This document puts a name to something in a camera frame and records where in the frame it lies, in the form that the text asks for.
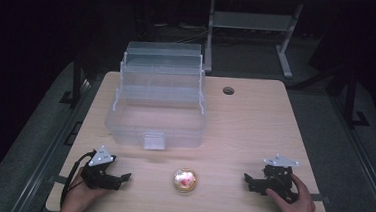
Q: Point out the person's right hand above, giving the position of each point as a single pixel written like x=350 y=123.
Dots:
x=294 y=207

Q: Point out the grey metal stand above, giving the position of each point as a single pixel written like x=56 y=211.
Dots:
x=251 y=37

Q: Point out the round gold-rimmed pastry package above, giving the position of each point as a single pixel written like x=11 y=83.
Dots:
x=184 y=180

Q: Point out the person's left hand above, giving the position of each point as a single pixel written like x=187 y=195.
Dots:
x=81 y=195

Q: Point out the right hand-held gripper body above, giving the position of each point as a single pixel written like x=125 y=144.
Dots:
x=276 y=179

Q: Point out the black metal frame post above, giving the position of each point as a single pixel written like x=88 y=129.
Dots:
x=354 y=94
x=76 y=74

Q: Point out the clear plastic tiered storage box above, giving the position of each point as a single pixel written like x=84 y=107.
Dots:
x=159 y=95

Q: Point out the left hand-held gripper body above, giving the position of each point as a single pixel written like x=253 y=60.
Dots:
x=99 y=171

